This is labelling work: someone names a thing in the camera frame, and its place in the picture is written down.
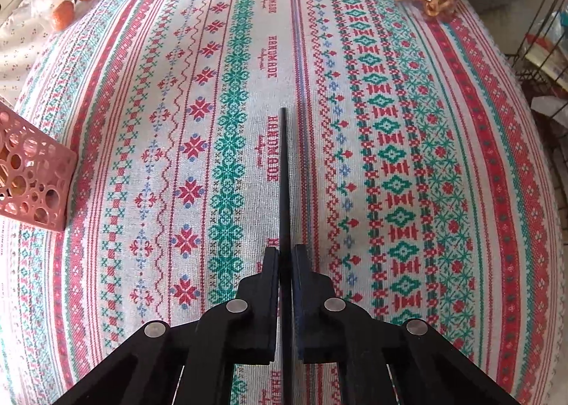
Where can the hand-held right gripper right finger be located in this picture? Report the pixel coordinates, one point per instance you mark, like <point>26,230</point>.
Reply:
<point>306,307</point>

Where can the patterned woven tablecloth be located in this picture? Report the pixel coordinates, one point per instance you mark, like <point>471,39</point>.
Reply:
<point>177,76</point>

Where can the pink perforated utensil basket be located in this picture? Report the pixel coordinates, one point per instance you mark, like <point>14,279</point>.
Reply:
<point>62,192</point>

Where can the black chopstick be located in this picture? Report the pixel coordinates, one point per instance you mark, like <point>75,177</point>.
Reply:
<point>283,174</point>

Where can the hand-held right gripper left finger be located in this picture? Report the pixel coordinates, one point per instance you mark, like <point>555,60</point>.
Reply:
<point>262,298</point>

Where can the white floral cloth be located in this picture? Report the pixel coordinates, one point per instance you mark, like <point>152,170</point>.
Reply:
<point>17,45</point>

